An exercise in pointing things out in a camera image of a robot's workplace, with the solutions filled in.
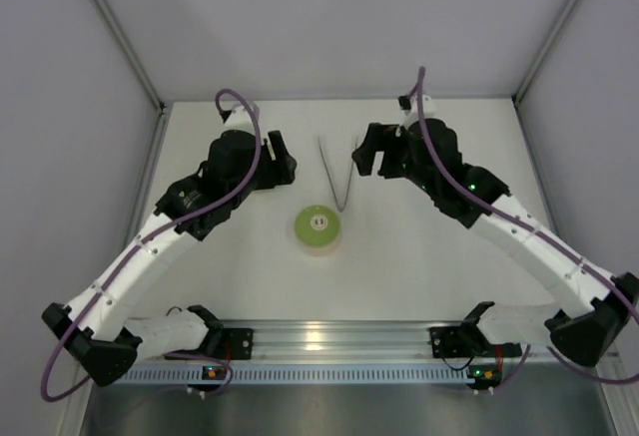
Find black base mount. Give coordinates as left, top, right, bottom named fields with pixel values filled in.
left=428, top=326, right=475, bottom=360
left=197, top=327, right=254, bottom=360

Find aluminium frame post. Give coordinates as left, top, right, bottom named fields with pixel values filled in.
left=89, top=0, right=166, bottom=114
left=512, top=0, right=583, bottom=109

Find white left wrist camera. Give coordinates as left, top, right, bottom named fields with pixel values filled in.
left=223, top=103, right=256, bottom=135

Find metal serving tongs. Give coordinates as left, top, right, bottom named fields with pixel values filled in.
left=316, top=134, right=359, bottom=214

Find right aluminium frame post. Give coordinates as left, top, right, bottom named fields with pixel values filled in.
left=512, top=0, right=583, bottom=109

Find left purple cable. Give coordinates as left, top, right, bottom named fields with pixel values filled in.
left=39, top=89, right=264, bottom=403

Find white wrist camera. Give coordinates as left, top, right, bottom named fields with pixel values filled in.
left=397, top=95, right=436, bottom=129
left=223, top=103, right=256, bottom=135

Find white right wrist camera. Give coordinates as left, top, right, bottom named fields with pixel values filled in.
left=397, top=95, right=436, bottom=129

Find left aluminium frame post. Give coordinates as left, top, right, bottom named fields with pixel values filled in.
left=89, top=0, right=166, bottom=114

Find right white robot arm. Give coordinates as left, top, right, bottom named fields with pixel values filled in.
left=351, top=118, right=638, bottom=368

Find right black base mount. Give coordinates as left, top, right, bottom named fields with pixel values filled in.
left=428, top=326, right=475, bottom=360

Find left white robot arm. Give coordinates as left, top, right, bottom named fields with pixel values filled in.
left=42, top=130, right=297, bottom=387

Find aluminium mounting rail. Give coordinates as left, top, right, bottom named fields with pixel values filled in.
left=124, top=319, right=620, bottom=363

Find steel lunch box bowl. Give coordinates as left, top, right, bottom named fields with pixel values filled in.
left=294, top=228, right=342, bottom=257

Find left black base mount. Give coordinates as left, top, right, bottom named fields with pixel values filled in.
left=197, top=327, right=254, bottom=360

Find grey slotted cable duct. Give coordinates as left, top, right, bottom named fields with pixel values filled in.
left=118, top=361, right=472, bottom=385

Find green round lid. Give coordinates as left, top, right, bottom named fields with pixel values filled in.
left=294, top=205, right=341, bottom=232

